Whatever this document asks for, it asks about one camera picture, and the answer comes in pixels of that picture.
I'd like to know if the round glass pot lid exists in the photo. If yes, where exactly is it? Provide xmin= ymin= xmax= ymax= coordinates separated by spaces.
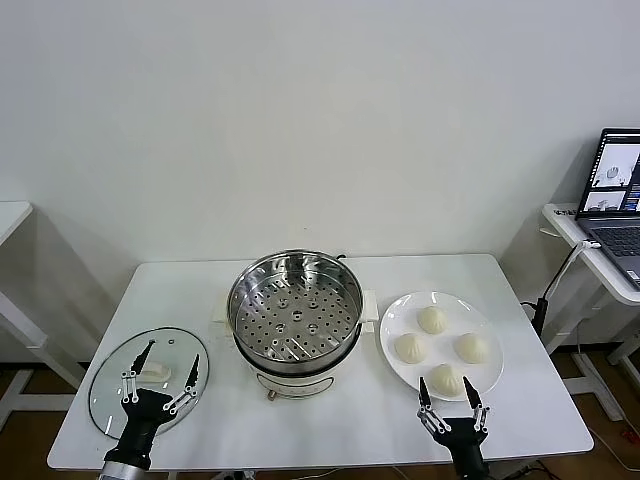
xmin=88 ymin=325 xmax=209 ymax=441

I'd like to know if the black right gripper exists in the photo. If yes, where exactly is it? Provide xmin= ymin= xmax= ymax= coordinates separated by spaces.
xmin=417 ymin=376 xmax=491 ymax=480

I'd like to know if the perforated stainless steel steamer basket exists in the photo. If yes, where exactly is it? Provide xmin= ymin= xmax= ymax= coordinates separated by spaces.
xmin=227 ymin=248 xmax=364 ymax=364

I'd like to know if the white laptop charging cable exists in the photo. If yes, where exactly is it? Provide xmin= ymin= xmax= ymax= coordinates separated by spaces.
xmin=544 ymin=240 xmax=601 ymax=301

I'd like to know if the black clamp post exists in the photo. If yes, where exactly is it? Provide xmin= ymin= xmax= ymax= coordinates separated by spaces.
xmin=519 ymin=297 xmax=549 ymax=346

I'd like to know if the white steamed baozi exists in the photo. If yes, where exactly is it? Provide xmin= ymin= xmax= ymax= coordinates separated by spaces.
xmin=393 ymin=332 xmax=429 ymax=365
xmin=429 ymin=363 xmax=467 ymax=400
xmin=416 ymin=305 xmax=448 ymax=335
xmin=453 ymin=332 xmax=490 ymax=365

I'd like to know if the grey open laptop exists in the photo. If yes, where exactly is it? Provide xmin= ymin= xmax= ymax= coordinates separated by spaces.
xmin=574 ymin=127 xmax=640 ymax=291

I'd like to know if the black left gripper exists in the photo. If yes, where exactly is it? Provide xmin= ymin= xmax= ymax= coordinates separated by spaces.
xmin=103 ymin=339 xmax=201 ymax=470

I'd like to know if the round white plate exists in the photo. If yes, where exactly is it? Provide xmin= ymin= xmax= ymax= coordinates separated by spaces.
xmin=378 ymin=290 xmax=505 ymax=401

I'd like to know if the empty white side table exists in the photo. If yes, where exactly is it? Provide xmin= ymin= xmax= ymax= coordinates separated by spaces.
xmin=0 ymin=200 xmax=89 ymax=414

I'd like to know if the white electric cooker base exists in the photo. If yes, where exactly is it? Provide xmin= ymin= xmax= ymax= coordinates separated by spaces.
xmin=212 ymin=289 xmax=379 ymax=402

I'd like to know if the black floor cable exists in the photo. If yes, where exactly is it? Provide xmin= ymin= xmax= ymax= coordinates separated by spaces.
xmin=504 ymin=459 xmax=551 ymax=480

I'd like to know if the white side table with laptop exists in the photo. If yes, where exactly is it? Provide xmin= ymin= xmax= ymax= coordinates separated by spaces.
xmin=542 ymin=202 xmax=640 ymax=421

